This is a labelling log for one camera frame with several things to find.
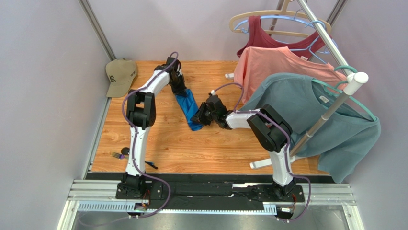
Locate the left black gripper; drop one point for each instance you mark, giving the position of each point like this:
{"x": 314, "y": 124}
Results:
{"x": 182, "y": 88}

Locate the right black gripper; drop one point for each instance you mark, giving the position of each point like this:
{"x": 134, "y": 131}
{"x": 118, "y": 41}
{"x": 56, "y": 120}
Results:
{"x": 204, "y": 112}

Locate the blue cloth napkin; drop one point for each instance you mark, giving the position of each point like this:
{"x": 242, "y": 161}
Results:
{"x": 189, "y": 108}

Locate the black spoon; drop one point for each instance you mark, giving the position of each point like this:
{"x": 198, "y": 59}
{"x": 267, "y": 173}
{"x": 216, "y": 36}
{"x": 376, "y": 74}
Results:
{"x": 125, "y": 151}

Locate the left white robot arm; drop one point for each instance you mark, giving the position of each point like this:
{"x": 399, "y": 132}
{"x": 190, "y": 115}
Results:
{"x": 141, "y": 115}

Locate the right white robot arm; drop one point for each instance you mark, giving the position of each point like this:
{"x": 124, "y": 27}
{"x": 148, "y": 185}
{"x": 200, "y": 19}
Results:
{"x": 270, "y": 129}

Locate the beige baseball cap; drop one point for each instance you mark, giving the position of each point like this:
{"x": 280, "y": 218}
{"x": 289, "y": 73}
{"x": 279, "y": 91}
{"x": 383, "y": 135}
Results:
{"x": 121, "y": 74}

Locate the salmon pink t-shirt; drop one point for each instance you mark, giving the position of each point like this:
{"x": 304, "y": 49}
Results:
{"x": 256, "y": 64}

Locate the maroon tank top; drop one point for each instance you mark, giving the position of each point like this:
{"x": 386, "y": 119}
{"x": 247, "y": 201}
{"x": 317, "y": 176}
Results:
{"x": 259, "y": 38}

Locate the black fork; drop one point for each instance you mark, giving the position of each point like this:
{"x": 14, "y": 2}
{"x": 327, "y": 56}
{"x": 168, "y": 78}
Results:
{"x": 122, "y": 156}

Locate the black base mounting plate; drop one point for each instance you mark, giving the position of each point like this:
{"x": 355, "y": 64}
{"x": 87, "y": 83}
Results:
{"x": 216, "y": 192}

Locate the teal green hanger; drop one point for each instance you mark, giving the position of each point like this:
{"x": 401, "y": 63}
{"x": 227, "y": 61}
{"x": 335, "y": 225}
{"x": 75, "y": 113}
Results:
{"x": 354, "y": 81}

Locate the beige wooden hanger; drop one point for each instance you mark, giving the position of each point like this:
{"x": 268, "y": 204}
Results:
{"x": 236, "y": 22}

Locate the teal t-shirt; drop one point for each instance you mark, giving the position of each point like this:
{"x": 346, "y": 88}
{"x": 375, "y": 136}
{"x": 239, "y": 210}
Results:
{"x": 341, "y": 143}

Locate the metal clothes rack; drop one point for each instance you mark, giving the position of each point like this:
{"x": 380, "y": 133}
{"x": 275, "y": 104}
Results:
{"x": 323, "y": 28}

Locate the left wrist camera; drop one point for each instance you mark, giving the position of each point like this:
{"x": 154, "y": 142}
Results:
{"x": 172, "y": 64}

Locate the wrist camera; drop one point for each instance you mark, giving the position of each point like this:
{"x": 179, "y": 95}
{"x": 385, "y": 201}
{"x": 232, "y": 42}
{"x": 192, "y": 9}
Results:
{"x": 214, "y": 102}
{"x": 172, "y": 64}

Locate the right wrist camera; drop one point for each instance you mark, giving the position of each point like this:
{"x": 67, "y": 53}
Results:
{"x": 214, "y": 102}

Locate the aluminium frame rail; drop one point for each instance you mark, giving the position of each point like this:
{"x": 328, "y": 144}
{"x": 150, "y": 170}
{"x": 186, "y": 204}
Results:
{"x": 98, "y": 195}

